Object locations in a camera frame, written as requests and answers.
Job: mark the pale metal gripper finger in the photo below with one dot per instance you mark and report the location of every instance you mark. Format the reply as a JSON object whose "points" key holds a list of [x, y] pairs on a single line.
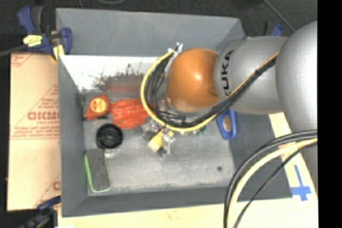
{"points": [[169, 144]]}

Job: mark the yellow block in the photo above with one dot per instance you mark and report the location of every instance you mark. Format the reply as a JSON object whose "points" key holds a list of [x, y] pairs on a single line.
{"points": [[155, 142]]}

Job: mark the grey metal bin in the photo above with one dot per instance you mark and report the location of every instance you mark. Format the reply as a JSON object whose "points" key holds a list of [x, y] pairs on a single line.
{"points": [[171, 168]]}

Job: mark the orange-red ribbed plastic toy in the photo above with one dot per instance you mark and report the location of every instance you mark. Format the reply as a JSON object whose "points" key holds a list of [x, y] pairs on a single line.
{"points": [[128, 114]]}

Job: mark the black round lid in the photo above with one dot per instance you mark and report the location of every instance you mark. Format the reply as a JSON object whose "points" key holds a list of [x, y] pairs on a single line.
{"points": [[109, 136]]}

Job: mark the green and black sponge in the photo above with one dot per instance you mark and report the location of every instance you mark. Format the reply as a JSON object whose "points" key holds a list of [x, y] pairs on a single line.
{"points": [[98, 171]]}

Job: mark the orange tape measure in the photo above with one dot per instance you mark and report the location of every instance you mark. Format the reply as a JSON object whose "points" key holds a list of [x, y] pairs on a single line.
{"points": [[97, 106]]}

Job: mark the brown cardboard board red print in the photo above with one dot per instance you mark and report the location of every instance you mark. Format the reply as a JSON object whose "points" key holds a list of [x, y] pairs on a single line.
{"points": [[32, 141]]}

